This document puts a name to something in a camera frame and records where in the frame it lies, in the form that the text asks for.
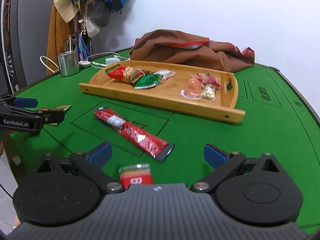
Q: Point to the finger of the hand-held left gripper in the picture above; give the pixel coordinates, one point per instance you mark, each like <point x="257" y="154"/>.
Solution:
<point x="25" y="102"/>
<point x="53" y="117"/>

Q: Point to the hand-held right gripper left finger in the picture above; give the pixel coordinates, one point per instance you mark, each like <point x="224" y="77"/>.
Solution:
<point x="100" y="155"/>

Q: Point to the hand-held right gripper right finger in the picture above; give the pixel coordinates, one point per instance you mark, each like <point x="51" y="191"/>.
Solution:
<point x="215" y="156"/>

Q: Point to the gold red snack packet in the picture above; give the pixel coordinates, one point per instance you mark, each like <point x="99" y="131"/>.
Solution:
<point x="61" y="108"/>

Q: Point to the long red snack packet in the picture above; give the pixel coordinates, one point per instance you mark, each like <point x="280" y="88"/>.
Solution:
<point x="135" y="133"/>

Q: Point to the small red snack packet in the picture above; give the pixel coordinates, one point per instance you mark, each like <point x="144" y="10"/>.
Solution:
<point x="136" y="178"/>

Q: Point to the gold candy packet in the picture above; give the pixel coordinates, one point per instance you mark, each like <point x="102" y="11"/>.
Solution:
<point x="209" y="92"/>

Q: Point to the pink jelly cup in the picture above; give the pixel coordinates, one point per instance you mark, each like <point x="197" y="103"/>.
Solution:
<point x="192" y="87"/>

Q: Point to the red white cookie packet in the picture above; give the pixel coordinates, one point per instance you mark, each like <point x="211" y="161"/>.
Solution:
<point x="211" y="79"/>

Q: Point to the red nut snack packet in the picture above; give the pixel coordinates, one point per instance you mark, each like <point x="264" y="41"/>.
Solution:
<point x="120" y="74"/>

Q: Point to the wooden tray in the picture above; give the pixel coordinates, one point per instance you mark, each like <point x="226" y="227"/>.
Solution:
<point x="165" y="95"/>

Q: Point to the green snack packet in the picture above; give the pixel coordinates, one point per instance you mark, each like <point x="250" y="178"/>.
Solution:
<point x="146" y="81"/>

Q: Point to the clear red snack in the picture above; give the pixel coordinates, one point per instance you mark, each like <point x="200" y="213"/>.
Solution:
<point x="165" y="74"/>

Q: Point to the metal cup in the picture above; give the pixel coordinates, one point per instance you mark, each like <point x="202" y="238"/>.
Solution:
<point x="67" y="65"/>

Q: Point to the black printed panel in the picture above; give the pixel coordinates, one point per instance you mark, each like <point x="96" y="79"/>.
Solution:
<point x="8" y="42"/>

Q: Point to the orange coat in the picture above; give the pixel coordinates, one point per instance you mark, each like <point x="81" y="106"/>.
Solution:
<point x="56" y="37"/>

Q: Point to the white charger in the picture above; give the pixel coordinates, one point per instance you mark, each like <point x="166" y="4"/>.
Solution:
<point x="112" y="60"/>

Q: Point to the beige small purse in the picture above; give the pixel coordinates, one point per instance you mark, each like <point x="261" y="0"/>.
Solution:
<point x="92" y="30"/>

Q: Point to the beige hat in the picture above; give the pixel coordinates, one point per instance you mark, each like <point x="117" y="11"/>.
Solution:
<point x="63" y="2"/>

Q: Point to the black bag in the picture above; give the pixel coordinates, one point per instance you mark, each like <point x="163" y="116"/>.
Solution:
<point x="100" y="15"/>

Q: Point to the brown cloth bag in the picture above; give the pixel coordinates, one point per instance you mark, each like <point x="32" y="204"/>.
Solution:
<point x="175" y="45"/>

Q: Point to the blue black pouch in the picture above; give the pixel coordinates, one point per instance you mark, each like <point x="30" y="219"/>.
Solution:
<point x="113" y="2"/>

